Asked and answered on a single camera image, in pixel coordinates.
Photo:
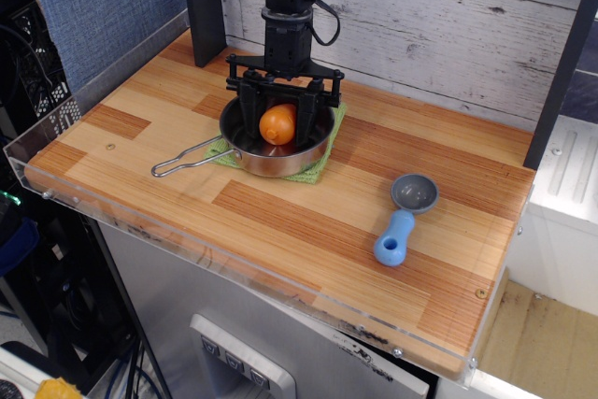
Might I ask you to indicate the black vertical post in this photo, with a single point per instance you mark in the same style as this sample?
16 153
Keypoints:
567 65
207 30

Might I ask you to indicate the black left vertical post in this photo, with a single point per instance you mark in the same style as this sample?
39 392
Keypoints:
207 30

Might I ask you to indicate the white side unit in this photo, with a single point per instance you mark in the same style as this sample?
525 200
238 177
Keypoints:
554 249

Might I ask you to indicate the black right vertical post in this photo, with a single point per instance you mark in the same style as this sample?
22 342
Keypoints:
567 65

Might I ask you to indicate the stainless steel pot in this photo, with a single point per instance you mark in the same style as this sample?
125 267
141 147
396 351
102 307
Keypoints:
255 155

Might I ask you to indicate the blue grey toy spoon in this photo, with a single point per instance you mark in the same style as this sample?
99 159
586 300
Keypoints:
412 194

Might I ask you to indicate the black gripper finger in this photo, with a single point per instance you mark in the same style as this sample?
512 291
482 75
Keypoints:
252 100
307 108

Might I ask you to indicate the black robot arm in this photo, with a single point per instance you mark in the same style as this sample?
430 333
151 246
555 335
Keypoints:
288 10

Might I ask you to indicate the orange toy egg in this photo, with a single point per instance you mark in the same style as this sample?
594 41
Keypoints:
277 125

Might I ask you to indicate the green cloth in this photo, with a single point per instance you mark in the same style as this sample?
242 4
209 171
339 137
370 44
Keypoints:
312 173

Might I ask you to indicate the silver cabinet with buttons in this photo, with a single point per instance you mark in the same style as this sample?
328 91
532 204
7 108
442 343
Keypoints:
212 335

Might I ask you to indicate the clear acrylic table guard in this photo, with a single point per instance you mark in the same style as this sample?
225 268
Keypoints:
310 246

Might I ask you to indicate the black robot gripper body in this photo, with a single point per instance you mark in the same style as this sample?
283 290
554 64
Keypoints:
286 68

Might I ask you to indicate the black plastic crate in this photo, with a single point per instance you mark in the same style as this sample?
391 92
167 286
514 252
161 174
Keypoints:
39 74

